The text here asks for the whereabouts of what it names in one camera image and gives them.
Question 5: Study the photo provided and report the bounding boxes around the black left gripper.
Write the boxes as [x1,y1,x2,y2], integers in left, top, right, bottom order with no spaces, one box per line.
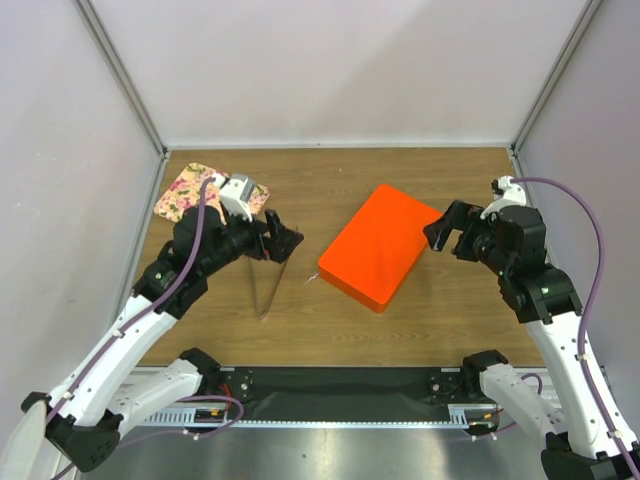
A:
[199,204,302,277]

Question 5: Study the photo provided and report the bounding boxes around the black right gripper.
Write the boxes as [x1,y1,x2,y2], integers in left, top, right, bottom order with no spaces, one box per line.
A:
[422,199,511,276]

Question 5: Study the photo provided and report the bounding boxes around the orange box lid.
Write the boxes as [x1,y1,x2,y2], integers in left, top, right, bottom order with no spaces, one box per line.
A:
[318,182,444,309]

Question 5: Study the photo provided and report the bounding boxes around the orange chocolate box base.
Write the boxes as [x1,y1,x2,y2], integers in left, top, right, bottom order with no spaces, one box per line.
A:
[318,268,430,314]

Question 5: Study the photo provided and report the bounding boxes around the steel serving tongs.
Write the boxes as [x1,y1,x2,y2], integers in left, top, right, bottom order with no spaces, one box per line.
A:
[248,259,288,321]

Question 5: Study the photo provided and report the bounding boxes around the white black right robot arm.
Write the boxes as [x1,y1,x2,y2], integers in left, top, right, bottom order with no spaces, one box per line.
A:
[424,200,639,479]

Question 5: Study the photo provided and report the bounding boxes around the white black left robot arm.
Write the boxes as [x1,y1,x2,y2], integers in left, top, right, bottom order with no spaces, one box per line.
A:
[21,206,304,472]

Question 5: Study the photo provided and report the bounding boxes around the floral pattern tray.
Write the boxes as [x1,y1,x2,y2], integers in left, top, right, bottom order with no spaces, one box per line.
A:
[153,162,271,223]

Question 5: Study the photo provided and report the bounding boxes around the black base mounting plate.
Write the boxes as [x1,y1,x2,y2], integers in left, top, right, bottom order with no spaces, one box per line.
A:
[218,366,494,409]

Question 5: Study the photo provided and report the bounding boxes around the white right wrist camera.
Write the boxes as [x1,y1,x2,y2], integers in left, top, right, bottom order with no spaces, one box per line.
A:
[483,176,527,216]

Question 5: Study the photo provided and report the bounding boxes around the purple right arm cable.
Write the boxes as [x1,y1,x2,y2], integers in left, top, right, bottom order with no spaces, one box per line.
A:
[469,176,640,471]

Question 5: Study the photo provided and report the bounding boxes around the grey slotted cable duct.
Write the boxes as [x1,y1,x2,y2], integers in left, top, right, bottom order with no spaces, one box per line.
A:
[142,403,500,430]

